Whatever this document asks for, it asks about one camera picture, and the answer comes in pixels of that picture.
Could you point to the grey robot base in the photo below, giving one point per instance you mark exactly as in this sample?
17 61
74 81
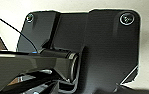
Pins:
106 50

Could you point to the round silver base bolt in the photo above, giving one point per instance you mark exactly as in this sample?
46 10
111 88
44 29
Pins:
30 17
126 18

